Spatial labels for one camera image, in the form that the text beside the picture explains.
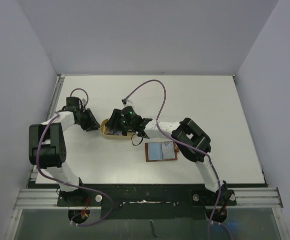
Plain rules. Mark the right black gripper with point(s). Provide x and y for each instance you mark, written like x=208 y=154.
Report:
x=120 y=121

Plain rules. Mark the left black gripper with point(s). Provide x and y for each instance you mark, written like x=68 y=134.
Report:
x=92 y=124

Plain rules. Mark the beige oval tray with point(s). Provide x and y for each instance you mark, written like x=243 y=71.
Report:
x=103 y=130

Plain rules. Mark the brown leather card holder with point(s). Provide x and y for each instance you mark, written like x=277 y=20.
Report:
x=161 y=151

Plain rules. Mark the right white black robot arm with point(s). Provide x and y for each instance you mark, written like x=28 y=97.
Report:
x=193 y=143

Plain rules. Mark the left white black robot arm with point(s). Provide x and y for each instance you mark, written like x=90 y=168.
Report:
x=47 y=149

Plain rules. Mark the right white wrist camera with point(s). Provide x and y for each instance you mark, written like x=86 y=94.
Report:
x=127 y=102

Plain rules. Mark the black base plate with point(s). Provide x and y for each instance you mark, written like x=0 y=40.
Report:
x=153 y=212

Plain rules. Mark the aluminium frame rail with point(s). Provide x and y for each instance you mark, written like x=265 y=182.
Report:
x=250 y=197

